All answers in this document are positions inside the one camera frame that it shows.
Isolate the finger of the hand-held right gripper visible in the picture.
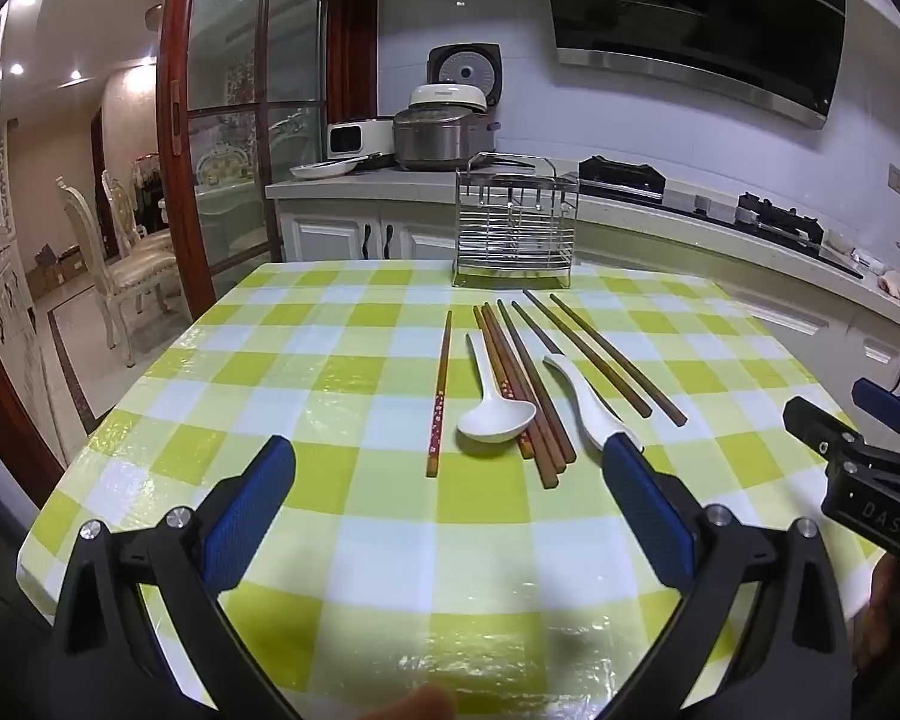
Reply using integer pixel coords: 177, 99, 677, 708
784, 395, 867, 466
851, 379, 900, 462

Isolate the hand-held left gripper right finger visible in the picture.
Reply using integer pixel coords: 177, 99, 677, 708
600, 435, 854, 720

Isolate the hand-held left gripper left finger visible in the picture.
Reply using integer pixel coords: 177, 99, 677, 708
49, 435, 305, 720

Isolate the white ceramic spoon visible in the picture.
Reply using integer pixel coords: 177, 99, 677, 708
542, 352, 646, 455
456, 333, 538, 444

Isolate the red patterned wooden chopstick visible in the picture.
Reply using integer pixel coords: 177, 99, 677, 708
424, 310, 453, 478
471, 305, 535, 461

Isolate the metal wire utensil rack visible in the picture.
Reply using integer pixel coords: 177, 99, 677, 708
452, 152, 580, 291

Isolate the person's right hand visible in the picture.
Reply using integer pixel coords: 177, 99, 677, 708
851, 551, 900, 676

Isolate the person's left hand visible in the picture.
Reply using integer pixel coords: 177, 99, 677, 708
390, 686, 458, 720

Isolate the green white checkered tablecloth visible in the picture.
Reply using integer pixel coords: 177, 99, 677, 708
16, 259, 890, 720

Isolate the black burner grate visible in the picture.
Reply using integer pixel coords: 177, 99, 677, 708
579, 155, 665, 201
736, 191, 826, 245

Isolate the black glass gas cooktop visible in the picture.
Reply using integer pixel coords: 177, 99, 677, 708
576, 155, 865, 280

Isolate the white ornate dining chair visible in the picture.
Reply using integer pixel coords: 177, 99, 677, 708
55, 176, 185, 370
101, 169, 173, 256

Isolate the white dining table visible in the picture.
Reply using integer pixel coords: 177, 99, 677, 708
193, 181, 280, 271

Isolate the white plate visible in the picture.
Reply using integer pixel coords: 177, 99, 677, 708
289, 157, 362, 181

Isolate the red wooden glass door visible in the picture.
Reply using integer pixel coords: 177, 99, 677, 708
156, 0, 380, 323

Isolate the small white kitchen appliance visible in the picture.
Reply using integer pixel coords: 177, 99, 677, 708
327, 118, 396, 160

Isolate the grey metal pressure cooker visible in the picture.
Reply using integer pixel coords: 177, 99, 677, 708
392, 107, 502, 171

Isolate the black glass range hood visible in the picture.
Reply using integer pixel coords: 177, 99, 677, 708
538, 0, 850, 130

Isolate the red wooden door frame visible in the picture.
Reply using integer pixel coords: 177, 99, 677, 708
0, 292, 65, 511

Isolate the white panelled wall cabinet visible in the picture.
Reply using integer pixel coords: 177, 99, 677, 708
0, 7, 53, 481

